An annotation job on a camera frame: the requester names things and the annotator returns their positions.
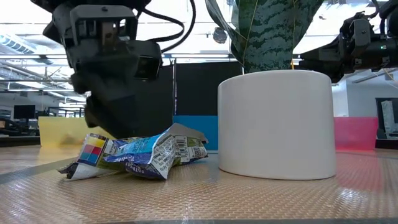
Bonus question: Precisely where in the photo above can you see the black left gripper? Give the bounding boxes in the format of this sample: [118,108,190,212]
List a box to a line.
[43,2,139,140]

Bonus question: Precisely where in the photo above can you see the black panel with white sheet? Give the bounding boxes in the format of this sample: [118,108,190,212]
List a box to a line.
[375,98,398,139]

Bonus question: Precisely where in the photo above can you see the green snake plant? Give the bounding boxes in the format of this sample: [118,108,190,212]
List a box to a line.
[205,0,324,74]

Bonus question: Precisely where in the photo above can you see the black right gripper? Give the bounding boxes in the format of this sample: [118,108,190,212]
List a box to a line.
[295,11,373,84]

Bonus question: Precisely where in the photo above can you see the black backdrop panel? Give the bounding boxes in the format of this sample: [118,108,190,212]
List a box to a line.
[133,58,244,138]

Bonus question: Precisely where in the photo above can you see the blue plastic bin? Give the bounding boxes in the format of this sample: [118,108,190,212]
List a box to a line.
[172,114,219,151]

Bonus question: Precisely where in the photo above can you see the dark round ceiling fixture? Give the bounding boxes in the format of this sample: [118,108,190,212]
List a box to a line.
[213,27,228,44]

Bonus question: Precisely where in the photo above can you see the white plant pot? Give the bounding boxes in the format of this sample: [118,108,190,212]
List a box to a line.
[217,69,337,181]

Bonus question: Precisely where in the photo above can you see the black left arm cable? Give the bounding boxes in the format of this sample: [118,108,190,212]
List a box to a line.
[136,0,197,54]

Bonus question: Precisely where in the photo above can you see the black background monitor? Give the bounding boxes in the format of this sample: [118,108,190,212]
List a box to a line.
[13,105,36,119]

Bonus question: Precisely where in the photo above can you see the yellow plastic bin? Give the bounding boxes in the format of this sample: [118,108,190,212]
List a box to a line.
[37,116,116,147]

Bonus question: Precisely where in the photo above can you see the silicone baking mat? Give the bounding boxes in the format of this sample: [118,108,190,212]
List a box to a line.
[0,148,398,224]

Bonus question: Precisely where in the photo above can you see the red plastic bin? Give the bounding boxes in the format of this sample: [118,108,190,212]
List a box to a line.
[333,116,379,152]

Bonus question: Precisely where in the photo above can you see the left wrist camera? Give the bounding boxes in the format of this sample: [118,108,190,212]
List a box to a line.
[134,40,163,81]

